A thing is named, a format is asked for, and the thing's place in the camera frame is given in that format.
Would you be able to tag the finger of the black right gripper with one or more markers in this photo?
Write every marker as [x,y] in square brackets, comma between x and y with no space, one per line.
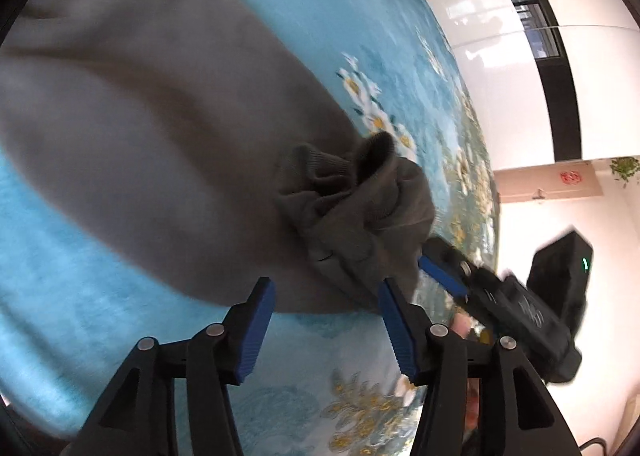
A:
[443,255]
[450,282]

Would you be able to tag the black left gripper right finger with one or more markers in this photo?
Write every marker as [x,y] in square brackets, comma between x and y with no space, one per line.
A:
[432,356]

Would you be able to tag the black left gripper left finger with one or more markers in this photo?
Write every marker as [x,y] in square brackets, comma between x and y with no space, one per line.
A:
[135,414]

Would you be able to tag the grey fleece trousers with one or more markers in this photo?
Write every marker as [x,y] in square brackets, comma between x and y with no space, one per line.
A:
[185,136]

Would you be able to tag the person's right hand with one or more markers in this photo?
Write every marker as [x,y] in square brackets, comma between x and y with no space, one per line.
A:
[483,395]

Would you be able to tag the pink door with red sign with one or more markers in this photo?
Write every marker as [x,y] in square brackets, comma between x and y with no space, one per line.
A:
[561,181]

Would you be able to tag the green potted plant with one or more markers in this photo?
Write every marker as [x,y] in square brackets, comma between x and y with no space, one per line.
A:
[625,169]

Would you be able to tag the dark window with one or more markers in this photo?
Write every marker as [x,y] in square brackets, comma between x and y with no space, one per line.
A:
[541,36]

